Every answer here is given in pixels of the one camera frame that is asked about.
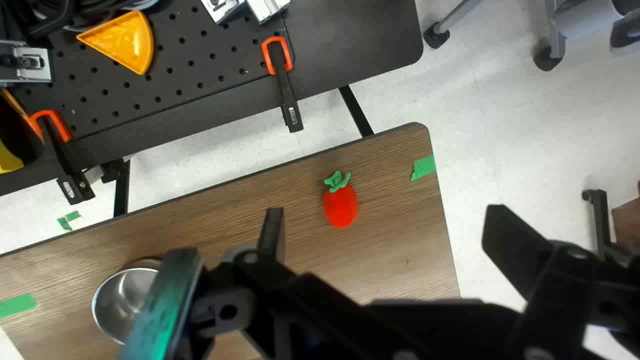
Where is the green tape on floor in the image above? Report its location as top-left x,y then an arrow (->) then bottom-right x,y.
58,210 -> 82,229

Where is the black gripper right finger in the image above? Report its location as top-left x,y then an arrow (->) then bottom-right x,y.
483,203 -> 640,360

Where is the black perforated breadboard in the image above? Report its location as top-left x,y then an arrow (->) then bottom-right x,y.
13,0 -> 424,168

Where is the red plush strawberry toy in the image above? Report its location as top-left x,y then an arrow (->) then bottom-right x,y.
323,169 -> 359,228

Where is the black orange bar clamp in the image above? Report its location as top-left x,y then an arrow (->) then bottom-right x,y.
261,35 -> 304,131

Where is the silver metal pot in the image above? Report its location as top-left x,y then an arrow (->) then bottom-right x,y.
93,265 -> 158,346

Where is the green tape left marker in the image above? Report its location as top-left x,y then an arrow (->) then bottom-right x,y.
0,293 -> 39,317

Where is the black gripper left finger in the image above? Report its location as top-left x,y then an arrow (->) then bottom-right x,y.
192,205 -> 377,360

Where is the green tape corner marker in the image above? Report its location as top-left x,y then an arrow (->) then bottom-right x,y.
410,155 -> 436,181

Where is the orange triangular plastic piece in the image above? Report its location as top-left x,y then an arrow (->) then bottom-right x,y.
77,9 -> 155,76

